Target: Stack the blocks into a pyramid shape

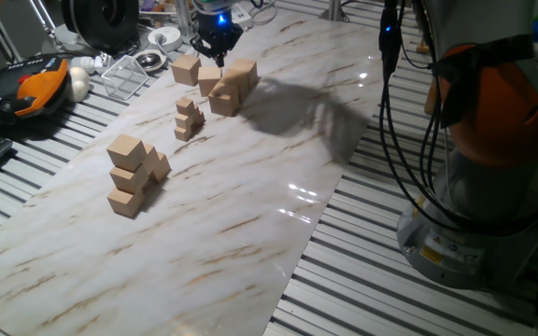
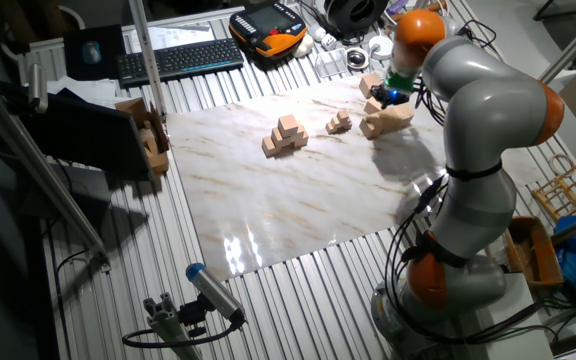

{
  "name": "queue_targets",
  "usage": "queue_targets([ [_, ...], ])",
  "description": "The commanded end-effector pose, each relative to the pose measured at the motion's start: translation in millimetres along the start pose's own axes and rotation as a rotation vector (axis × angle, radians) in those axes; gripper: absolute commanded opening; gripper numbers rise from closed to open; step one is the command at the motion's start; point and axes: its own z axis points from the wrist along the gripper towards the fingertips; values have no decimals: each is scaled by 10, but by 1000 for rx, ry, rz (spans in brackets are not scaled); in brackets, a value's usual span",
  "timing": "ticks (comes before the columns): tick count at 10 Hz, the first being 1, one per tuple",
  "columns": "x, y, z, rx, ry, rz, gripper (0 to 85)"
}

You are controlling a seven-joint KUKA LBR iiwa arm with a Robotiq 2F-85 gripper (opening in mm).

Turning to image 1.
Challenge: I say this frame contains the black filament spool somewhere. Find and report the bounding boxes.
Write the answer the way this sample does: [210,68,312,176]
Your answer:
[60,0,140,55]

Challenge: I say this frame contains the large wooden cube block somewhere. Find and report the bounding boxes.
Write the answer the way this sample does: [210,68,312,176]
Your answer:
[197,65,223,98]
[221,68,251,103]
[171,54,203,87]
[230,58,260,91]
[207,83,241,118]

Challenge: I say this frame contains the medium wooden cube block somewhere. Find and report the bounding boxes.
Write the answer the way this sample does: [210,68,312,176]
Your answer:
[142,143,162,175]
[106,133,148,173]
[106,186,146,219]
[109,163,150,195]
[149,151,173,184]

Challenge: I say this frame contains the metal bowl with white rim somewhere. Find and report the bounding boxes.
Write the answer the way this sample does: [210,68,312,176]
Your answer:
[133,49,168,74]

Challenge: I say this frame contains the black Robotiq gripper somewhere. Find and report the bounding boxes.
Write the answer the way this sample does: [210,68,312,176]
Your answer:
[190,11,245,69]

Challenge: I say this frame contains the clear gridded plastic box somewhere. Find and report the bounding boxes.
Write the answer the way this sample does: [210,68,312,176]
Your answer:
[100,54,150,102]

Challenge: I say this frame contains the round white power socket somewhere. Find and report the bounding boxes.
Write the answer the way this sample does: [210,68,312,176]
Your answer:
[147,26,184,53]

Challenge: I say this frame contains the marble pattern table mat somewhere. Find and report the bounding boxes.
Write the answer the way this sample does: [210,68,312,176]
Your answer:
[0,7,404,336]

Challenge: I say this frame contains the black cable with blue light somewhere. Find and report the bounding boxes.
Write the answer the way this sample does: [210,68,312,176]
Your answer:
[376,0,538,234]

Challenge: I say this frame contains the aluminium frame post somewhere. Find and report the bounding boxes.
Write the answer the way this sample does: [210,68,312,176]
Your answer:
[174,0,193,36]
[319,0,350,23]

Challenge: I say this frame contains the white power strip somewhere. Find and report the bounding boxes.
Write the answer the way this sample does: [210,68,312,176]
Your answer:
[231,3,255,30]

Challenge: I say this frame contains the white egg shaped object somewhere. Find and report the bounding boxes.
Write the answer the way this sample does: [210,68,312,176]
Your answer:
[66,66,92,104]

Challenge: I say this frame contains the white power adapter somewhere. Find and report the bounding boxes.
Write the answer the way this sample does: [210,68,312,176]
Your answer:
[70,51,114,76]

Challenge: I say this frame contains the black orange teach pendant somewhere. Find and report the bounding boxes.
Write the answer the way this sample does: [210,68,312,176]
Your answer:
[0,54,70,127]

